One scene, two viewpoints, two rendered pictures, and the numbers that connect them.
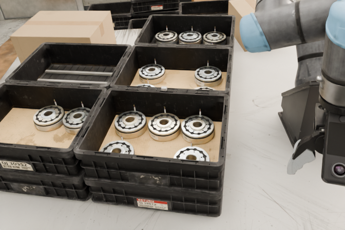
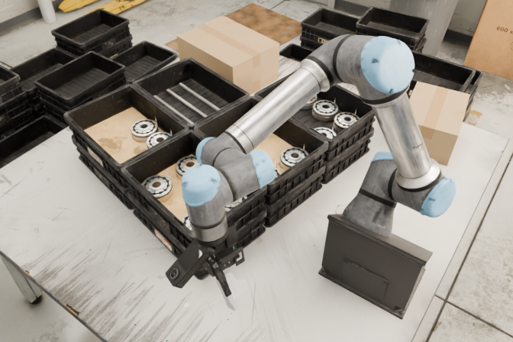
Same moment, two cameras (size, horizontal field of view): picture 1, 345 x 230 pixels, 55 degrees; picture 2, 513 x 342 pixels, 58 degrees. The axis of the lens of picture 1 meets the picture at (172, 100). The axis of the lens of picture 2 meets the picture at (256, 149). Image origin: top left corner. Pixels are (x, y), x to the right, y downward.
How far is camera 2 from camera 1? 0.83 m
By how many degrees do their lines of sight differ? 25
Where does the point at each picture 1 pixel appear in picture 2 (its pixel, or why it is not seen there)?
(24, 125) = (127, 127)
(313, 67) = (357, 204)
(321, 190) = (300, 317)
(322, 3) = (226, 159)
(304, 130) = (327, 259)
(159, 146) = not seen: hidden behind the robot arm
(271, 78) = not seen: hidden behind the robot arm
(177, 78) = (270, 146)
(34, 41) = (192, 49)
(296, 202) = (269, 311)
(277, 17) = (209, 152)
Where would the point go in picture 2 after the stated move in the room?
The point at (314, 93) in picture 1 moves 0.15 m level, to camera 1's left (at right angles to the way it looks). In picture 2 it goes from (333, 228) to (287, 207)
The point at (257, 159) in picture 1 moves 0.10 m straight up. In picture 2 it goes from (279, 259) to (280, 240)
